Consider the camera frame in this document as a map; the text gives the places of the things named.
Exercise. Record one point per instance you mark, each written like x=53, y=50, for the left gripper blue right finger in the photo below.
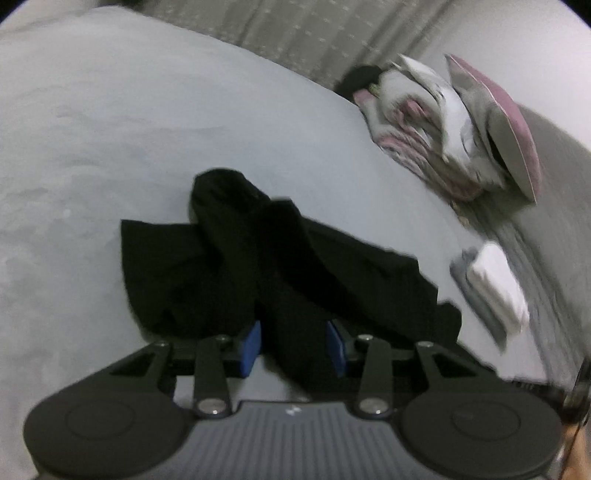
x=346, y=351

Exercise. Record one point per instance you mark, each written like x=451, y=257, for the pink grey pillow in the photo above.
x=501, y=125

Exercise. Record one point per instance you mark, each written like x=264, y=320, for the person's hand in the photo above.
x=576, y=461

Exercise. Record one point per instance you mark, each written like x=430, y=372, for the grey dotted curtain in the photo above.
x=318, y=39

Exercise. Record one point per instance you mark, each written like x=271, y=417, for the folded pink white quilt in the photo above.
x=417, y=118

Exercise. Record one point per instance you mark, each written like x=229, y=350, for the black item behind quilt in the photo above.
x=356, y=79

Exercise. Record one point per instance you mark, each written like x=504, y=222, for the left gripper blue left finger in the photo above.
x=239, y=353

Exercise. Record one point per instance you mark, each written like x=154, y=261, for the folded grey garment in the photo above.
x=458, y=271

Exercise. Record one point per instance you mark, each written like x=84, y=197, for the folded white garment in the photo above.
x=492, y=277

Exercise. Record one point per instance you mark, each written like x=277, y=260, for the grey blanket at bedhead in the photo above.
x=547, y=244

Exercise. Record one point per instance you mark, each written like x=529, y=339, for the black garment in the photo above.
x=249, y=258

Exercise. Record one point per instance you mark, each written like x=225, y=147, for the grey bed sheet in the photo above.
x=109, y=115

